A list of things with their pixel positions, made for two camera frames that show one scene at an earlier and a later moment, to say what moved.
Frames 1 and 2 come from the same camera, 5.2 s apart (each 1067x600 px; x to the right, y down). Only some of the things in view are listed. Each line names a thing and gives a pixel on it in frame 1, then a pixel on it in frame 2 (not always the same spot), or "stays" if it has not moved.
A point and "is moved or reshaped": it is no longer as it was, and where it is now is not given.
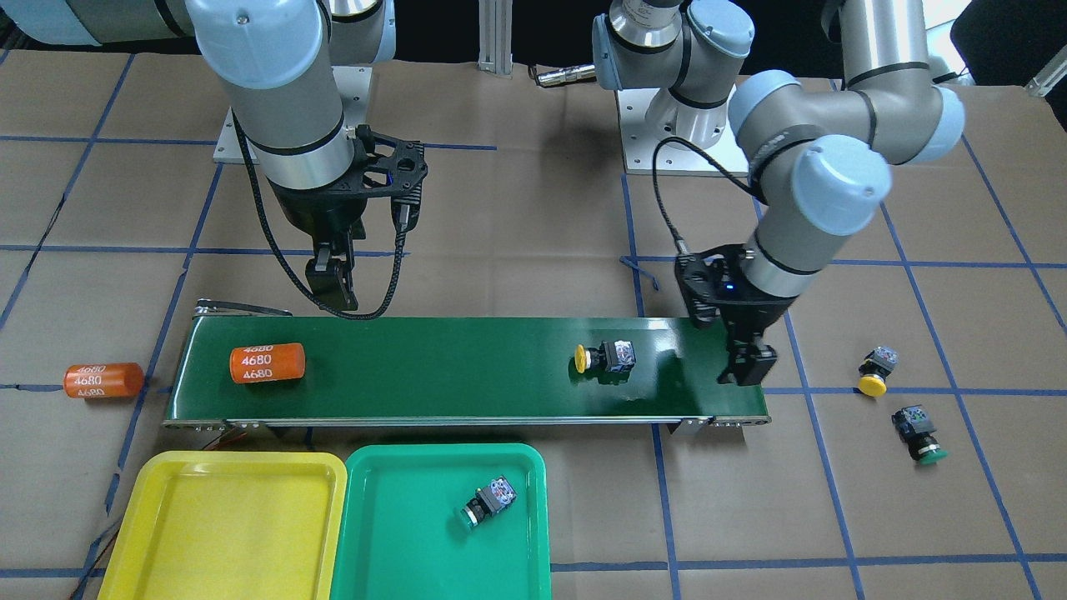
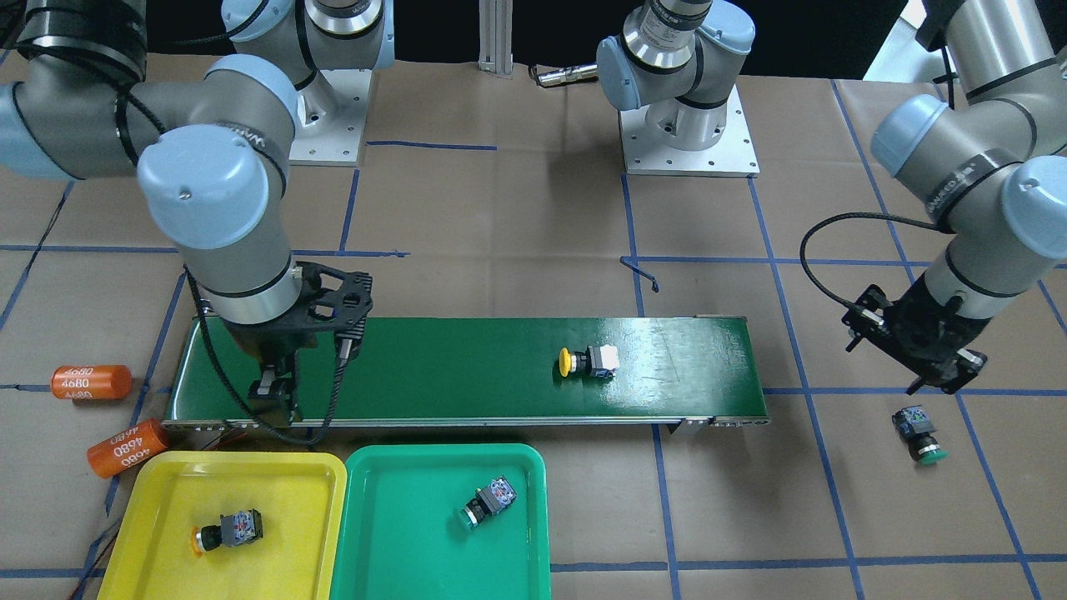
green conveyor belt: (251, 368) stays
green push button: (914, 427) stays
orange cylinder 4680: (268, 362) is moved or reshaped
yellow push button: (613, 356) to (236, 529)
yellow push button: (879, 362) to (598, 362)
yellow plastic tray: (230, 525) stays
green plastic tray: (398, 538) stays
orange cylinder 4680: (112, 380) is moved or reshaped
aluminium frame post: (495, 18) stays
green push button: (488, 501) stays
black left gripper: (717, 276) to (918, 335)
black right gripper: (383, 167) to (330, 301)
